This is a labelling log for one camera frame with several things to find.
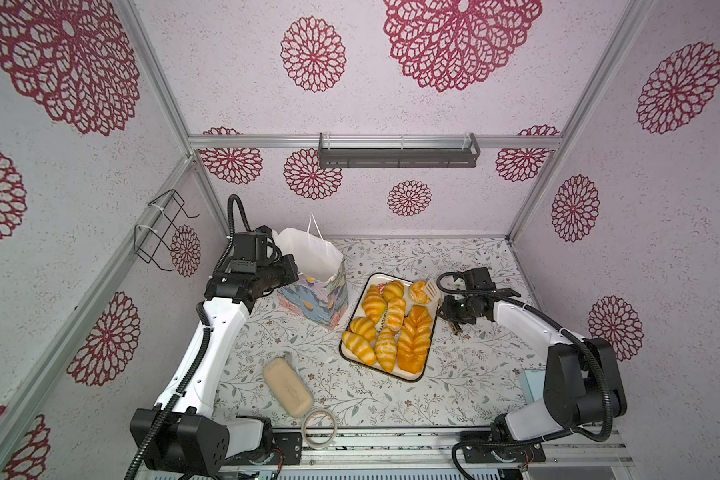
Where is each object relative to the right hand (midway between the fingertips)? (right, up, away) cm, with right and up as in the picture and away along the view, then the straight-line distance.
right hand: (441, 308), depth 90 cm
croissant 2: (-14, -2, +4) cm, 14 cm away
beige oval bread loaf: (-42, -21, -12) cm, 49 cm away
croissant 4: (-24, -11, -3) cm, 27 cm away
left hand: (-42, +11, -13) cm, 45 cm away
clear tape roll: (-39, -29, -15) cm, 51 cm away
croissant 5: (-17, -11, -3) cm, 21 cm away
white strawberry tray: (-21, +8, +16) cm, 27 cm away
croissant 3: (-23, -6, -1) cm, 24 cm away
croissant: (-14, +5, +10) cm, 17 cm away
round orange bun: (-5, +4, +9) cm, 11 cm away
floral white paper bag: (-35, +5, -11) cm, 37 cm away
